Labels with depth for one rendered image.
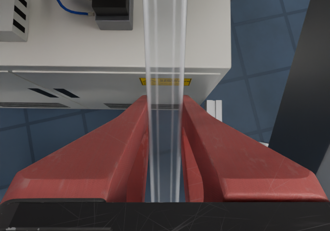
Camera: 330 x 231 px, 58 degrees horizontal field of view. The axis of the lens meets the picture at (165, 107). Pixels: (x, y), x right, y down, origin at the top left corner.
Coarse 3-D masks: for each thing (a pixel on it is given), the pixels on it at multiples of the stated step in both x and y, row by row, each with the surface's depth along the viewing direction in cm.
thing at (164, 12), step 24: (144, 0) 9; (168, 0) 9; (144, 24) 10; (168, 24) 10; (144, 48) 10; (168, 48) 10; (168, 72) 11; (168, 96) 11; (168, 120) 12; (168, 144) 12; (168, 168) 13; (168, 192) 14
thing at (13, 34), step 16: (0, 0) 41; (16, 0) 42; (96, 0) 40; (112, 0) 39; (128, 0) 42; (0, 16) 41; (16, 16) 42; (96, 16) 42; (112, 16) 42; (128, 16) 42; (0, 32) 41; (16, 32) 42; (208, 112) 74
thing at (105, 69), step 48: (48, 0) 46; (192, 0) 46; (0, 48) 45; (48, 48) 45; (96, 48) 45; (192, 48) 45; (0, 96) 73; (48, 96) 72; (96, 96) 71; (192, 96) 69
